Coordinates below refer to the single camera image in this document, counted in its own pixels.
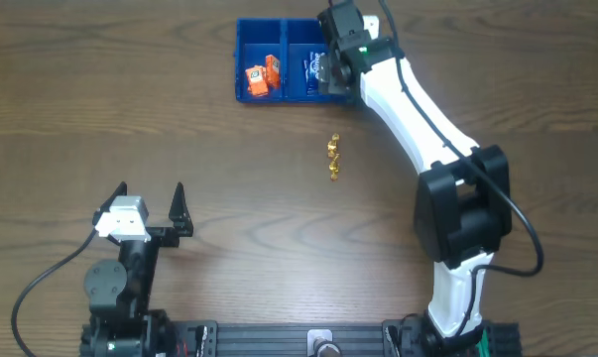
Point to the mounting rail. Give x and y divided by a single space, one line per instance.
269 339

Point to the orange candy box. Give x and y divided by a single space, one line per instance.
257 82
273 72

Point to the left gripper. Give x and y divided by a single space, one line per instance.
163 235

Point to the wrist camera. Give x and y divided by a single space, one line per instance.
371 26
124 218

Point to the gold wrapped candy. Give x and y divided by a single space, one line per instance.
332 147
335 138
334 173
335 159

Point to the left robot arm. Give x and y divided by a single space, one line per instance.
130 277

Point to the blue candy pack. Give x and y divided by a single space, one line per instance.
318 64
310 84

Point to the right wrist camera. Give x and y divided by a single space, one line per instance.
371 26

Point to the blue tray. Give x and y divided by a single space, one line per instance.
259 39

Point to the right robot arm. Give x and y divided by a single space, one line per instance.
407 114

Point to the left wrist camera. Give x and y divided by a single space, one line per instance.
124 218

